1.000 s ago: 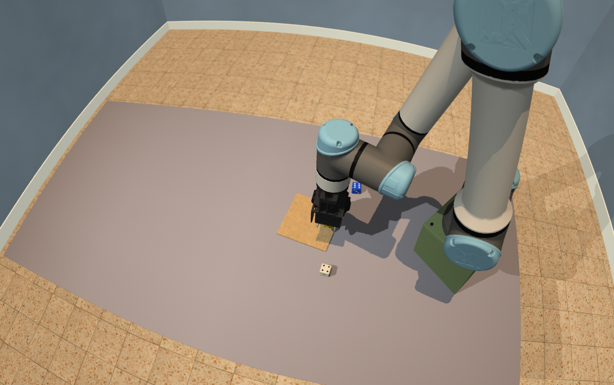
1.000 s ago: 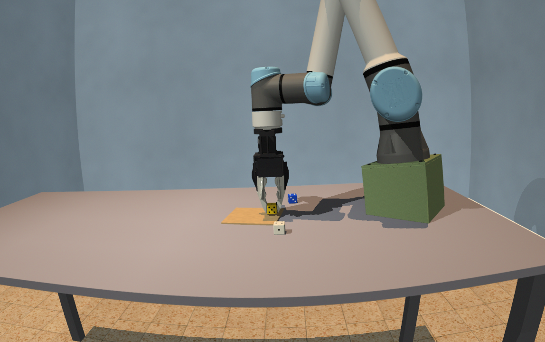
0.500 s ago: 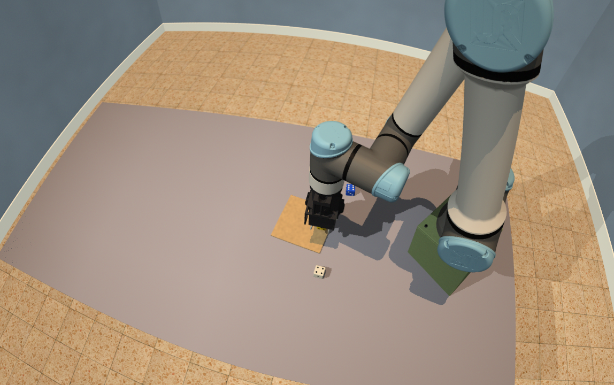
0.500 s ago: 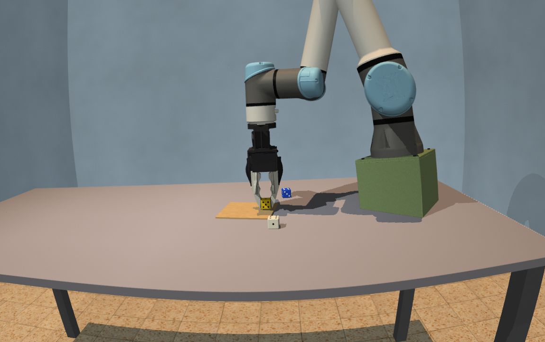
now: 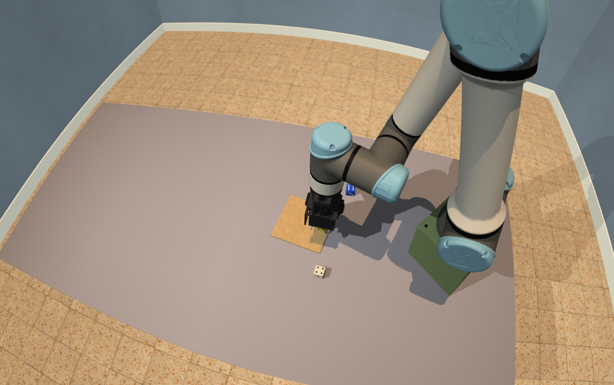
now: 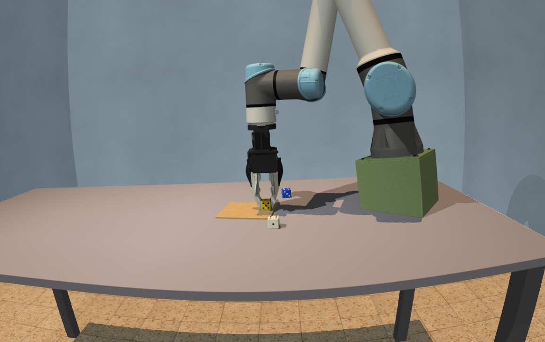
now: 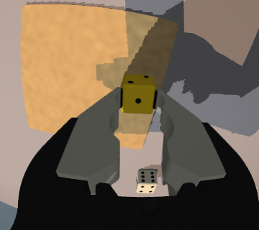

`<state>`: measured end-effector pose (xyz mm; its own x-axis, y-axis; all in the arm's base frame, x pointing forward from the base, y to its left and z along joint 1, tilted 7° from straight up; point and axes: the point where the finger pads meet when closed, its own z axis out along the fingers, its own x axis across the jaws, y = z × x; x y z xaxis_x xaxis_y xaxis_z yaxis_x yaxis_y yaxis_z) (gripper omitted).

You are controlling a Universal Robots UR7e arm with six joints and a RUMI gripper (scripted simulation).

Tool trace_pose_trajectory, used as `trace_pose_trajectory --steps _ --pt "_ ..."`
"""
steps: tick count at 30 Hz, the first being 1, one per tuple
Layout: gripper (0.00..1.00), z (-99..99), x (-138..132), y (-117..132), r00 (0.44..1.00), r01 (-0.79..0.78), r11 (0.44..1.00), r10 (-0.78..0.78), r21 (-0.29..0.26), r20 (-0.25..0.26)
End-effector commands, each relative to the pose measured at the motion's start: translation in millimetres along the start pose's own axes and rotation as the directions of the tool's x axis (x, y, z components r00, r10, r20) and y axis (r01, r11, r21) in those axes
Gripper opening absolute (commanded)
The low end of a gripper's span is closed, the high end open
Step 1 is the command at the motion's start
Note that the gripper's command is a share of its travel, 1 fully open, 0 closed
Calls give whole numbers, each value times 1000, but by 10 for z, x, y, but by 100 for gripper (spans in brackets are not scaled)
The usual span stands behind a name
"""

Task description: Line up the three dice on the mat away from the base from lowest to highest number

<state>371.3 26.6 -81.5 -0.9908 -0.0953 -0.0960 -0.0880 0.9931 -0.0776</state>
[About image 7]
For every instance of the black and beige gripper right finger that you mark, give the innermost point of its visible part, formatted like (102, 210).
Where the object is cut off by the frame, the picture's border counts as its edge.
(193, 152)

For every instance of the yellow die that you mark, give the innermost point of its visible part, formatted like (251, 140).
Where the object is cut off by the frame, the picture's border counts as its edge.
(138, 94)

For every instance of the grey die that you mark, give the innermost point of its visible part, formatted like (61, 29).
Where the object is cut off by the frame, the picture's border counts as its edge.
(146, 181)

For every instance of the tan mat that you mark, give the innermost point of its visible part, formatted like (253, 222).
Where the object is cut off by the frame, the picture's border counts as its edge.
(73, 55)

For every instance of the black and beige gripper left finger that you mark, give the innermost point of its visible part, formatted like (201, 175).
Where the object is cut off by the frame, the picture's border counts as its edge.
(81, 154)

